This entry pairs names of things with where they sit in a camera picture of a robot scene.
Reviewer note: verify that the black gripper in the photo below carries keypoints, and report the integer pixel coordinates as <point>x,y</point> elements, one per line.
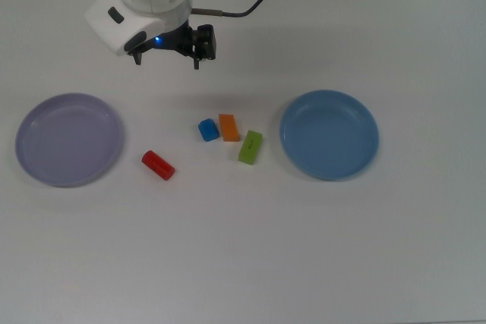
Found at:
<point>172,41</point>

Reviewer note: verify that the blue rounded block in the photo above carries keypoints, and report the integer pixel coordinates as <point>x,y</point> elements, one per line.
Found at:
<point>209,130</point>

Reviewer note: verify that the orange rectangular block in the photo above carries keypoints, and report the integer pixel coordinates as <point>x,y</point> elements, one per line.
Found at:
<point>229,127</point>

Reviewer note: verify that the red cylinder block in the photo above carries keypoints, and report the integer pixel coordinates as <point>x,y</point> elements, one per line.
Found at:
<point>157,165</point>

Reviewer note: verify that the green rectangular block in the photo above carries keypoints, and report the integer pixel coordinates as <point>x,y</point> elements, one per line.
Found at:
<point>250,147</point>

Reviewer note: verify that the purple plate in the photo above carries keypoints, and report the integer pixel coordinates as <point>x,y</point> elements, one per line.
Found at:
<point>68,142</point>

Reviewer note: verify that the blue plate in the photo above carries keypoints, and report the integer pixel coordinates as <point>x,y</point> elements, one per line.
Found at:
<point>328,138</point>

